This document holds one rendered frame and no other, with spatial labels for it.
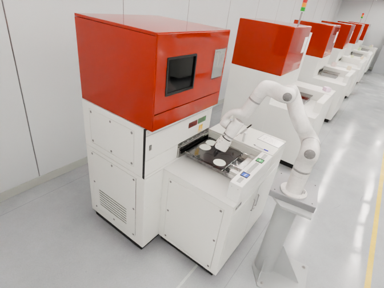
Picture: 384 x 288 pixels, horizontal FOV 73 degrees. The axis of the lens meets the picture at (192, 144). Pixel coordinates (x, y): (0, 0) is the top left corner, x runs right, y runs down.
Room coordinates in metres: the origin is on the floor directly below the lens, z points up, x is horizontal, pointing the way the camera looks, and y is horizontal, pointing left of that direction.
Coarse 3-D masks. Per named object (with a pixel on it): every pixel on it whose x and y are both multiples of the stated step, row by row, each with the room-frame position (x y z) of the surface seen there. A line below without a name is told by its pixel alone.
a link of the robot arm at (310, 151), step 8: (304, 144) 1.50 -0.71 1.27; (312, 144) 1.47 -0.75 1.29; (304, 152) 1.45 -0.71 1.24; (312, 152) 1.43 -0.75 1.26; (320, 152) 1.47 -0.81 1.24; (296, 160) 1.53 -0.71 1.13; (304, 160) 1.46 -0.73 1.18; (312, 160) 1.43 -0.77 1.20; (296, 168) 1.51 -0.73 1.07; (304, 168) 1.48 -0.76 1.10; (312, 168) 1.50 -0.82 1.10
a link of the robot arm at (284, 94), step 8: (256, 88) 1.69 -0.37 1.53; (264, 88) 1.66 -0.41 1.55; (272, 88) 1.63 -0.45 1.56; (280, 88) 1.59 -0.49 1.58; (288, 88) 1.57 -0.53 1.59; (256, 96) 1.67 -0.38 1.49; (264, 96) 1.67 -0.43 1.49; (272, 96) 1.62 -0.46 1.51; (280, 96) 1.56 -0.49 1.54; (288, 96) 1.53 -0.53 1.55; (296, 96) 1.56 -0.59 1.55
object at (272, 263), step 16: (288, 208) 1.39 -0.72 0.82; (272, 224) 1.50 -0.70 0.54; (288, 224) 1.46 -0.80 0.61; (272, 240) 1.47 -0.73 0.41; (256, 256) 1.61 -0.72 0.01; (272, 256) 1.45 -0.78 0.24; (256, 272) 1.45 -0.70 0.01; (272, 272) 1.47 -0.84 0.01; (288, 272) 1.44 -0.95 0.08; (304, 272) 1.51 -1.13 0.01
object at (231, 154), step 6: (198, 144) 1.97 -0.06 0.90; (192, 150) 1.85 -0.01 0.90; (198, 150) 1.86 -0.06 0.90; (204, 150) 1.88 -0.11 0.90; (210, 150) 1.89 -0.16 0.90; (228, 150) 1.93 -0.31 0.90; (234, 150) 1.95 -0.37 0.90; (198, 156) 1.77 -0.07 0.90; (204, 156) 1.79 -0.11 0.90; (210, 156) 1.80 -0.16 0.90; (216, 156) 1.81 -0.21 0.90; (222, 156) 1.83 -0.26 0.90; (228, 156) 1.84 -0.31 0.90; (234, 156) 1.85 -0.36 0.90; (210, 162) 1.71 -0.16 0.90; (228, 162) 1.74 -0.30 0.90; (222, 168) 1.65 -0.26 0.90
